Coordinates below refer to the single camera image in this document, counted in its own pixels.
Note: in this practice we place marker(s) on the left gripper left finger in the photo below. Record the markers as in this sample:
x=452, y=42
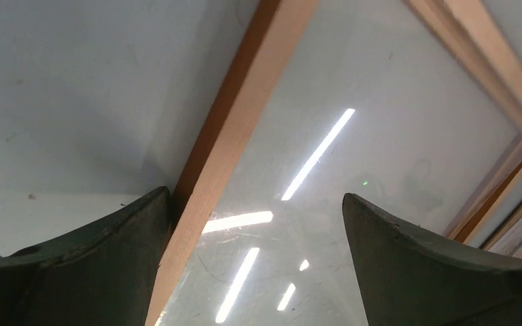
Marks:
x=102, y=273

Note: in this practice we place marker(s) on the wooden picture frame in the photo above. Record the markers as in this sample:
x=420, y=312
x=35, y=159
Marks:
x=415, y=106

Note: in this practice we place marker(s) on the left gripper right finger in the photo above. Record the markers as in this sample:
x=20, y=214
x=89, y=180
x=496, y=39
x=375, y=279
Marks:
x=408, y=275

